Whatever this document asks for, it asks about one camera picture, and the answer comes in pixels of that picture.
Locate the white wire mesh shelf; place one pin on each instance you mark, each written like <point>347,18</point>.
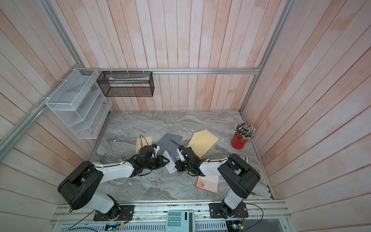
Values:
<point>80,105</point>

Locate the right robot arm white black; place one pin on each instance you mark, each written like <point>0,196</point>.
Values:
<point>240,176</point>

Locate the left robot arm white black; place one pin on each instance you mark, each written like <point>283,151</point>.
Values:
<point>79,188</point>

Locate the red bordered card right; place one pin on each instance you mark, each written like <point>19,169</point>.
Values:
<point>208,183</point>

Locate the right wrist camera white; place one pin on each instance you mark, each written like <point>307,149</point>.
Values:
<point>179,151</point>

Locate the blue bordered letter paper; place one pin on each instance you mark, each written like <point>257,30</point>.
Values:
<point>170,166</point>

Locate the black mesh basket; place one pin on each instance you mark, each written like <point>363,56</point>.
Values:
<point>126,83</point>

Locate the red pencil cup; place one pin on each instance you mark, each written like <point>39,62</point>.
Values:
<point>238,141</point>

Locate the grey envelope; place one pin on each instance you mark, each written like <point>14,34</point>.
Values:
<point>170,143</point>

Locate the teal calculator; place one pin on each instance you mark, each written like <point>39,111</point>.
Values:
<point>180,221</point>

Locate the bundle of pencils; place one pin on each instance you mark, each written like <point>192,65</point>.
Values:
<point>244,131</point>

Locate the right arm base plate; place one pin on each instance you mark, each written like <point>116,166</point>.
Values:
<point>221,210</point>

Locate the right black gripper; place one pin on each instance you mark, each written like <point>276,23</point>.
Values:
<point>179,168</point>

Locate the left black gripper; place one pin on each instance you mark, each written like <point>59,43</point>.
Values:
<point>161,162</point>

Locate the yellow envelope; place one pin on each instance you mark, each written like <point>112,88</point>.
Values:
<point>143,141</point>
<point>201,142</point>

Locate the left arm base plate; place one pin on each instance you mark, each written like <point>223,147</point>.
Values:
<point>122,212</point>

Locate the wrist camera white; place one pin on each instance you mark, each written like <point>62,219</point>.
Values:
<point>179,151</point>
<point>156,149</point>

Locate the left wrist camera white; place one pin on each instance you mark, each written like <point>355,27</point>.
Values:
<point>156,149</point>

